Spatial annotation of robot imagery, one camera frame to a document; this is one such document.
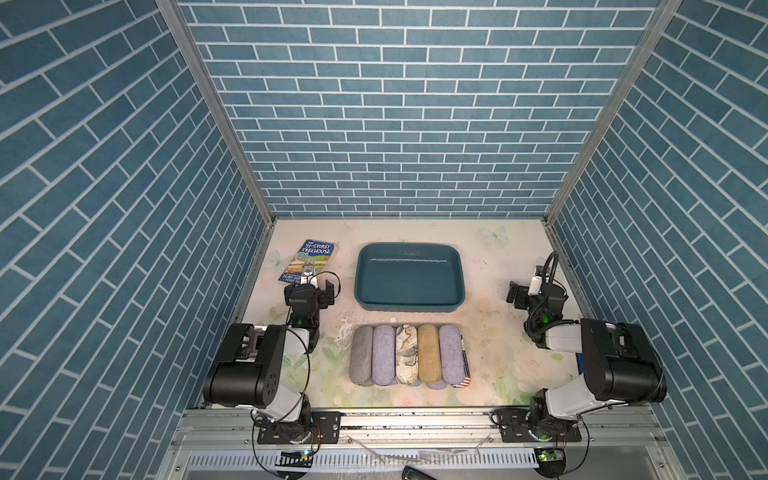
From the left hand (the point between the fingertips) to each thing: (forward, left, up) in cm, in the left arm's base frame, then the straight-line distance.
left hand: (318, 281), depth 93 cm
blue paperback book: (+16, +6, -6) cm, 18 cm away
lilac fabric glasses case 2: (-22, -40, -1) cm, 46 cm away
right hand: (0, -68, -1) cm, 68 cm away
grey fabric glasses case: (-23, -15, -1) cm, 28 cm away
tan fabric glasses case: (-22, -34, -2) cm, 41 cm away
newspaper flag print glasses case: (-24, -44, -5) cm, 51 cm away
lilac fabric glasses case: (-23, -21, -1) cm, 31 cm away
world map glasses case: (-23, -28, -1) cm, 36 cm away
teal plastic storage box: (+9, -29, -10) cm, 32 cm away
